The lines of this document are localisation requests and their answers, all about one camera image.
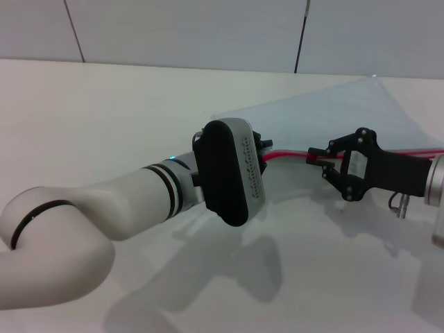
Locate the metal wrist cable plug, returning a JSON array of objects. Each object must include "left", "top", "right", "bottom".
[{"left": 388, "top": 192, "right": 411, "bottom": 220}]

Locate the clear document bag red zipper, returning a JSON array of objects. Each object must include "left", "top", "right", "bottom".
[{"left": 211, "top": 74, "right": 444, "bottom": 209}]

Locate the black grey left wrist camera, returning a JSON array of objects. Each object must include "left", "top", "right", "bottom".
[{"left": 192, "top": 117, "right": 268, "bottom": 228}]

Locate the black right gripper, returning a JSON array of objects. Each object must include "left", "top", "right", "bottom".
[{"left": 307, "top": 127, "right": 434, "bottom": 203}]

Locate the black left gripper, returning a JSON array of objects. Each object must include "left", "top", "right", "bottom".
[{"left": 252, "top": 130, "right": 274, "bottom": 176}]

